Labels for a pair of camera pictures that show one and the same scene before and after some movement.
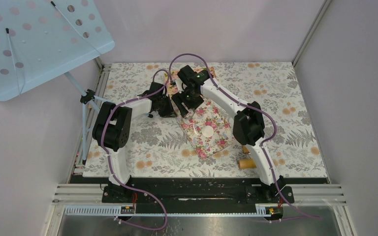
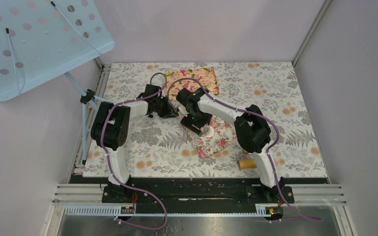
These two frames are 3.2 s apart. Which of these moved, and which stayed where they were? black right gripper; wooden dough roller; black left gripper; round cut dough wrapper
Moved: black right gripper
Stayed: wooden dough roller; black left gripper; round cut dough wrapper
